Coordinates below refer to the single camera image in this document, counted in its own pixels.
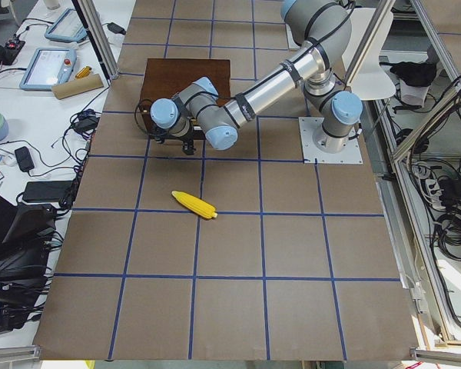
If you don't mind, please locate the brown cardboard tube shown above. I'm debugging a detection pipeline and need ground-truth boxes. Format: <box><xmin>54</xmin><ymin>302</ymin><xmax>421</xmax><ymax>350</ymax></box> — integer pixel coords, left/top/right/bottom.
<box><xmin>51</xmin><ymin>74</ymin><xmax>104</xmax><ymax>100</ymax></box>

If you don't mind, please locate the blue teach pendant near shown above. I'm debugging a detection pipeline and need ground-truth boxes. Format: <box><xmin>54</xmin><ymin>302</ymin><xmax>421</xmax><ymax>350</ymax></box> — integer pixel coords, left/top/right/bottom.
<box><xmin>19</xmin><ymin>48</ymin><xmax>77</xmax><ymax>91</ymax></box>

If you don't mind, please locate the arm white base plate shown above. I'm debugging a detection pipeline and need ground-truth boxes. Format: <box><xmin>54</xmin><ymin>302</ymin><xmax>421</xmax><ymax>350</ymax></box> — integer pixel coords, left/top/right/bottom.
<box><xmin>298</xmin><ymin>117</ymin><xmax>363</xmax><ymax>165</ymax></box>

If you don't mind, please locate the blue teach pendant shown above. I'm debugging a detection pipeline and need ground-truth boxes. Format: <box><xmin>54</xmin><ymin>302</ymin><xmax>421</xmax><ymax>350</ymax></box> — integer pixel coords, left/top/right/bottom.
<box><xmin>45</xmin><ymin>8</ymin><xmax>88</xmax><ymax>43</ymax></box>
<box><xmin>19</xmin><ymin>48</ymin><xmax>77</xmax><ymax>91</ymax></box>

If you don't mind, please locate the blue teach pendant far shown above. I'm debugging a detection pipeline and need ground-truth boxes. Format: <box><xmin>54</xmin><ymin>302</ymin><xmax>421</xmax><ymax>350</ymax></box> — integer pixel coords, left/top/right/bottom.
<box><xmin>45</xmin><ymin>8</ymin><xmax>88</xmax><ymax>43</ymax></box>

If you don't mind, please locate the gold cylindrical tool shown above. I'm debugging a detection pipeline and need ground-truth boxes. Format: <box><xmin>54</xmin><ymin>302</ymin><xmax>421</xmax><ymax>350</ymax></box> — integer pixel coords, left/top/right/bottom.
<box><xmin>75</xmin><ymin>66</ymin><xmax>91</xmax><ymax>79</ymax></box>

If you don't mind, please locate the black power adapter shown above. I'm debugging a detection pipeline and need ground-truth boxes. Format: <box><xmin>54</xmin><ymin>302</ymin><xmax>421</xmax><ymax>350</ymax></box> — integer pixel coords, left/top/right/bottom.
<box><xmin>22</xmin><ymin>181</ymin><xmax>72</xmax><ymax>203</ymax></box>

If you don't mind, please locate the yellow toy corn cob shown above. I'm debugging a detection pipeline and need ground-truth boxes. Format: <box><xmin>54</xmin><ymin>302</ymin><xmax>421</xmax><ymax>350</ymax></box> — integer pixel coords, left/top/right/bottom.
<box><xmin>171</xmin><ymin>191</ymin><xmax>218</xmax><ymax>220</ymax></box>

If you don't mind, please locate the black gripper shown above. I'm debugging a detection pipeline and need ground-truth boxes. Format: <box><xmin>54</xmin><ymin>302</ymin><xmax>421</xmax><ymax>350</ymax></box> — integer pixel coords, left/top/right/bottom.
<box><xmin>153</xmin><ymin>129</ymin><xmax>200</xmax><ymax>155</ymax></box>

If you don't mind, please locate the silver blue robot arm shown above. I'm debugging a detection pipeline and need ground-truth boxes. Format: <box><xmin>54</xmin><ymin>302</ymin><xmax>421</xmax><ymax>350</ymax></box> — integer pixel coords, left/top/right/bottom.
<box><xmin>150</xmin><ymin>1</ymin><xmax>363</xmax><ymax>153</ymax></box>

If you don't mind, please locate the dark brown wooden drawer cabinet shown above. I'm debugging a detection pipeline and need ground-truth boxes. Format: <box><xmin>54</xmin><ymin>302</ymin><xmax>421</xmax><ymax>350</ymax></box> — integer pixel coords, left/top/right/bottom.
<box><xmin>140</xmin><ymin>58</ymin><xmax>231</xmax><ymax>132</ymax></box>

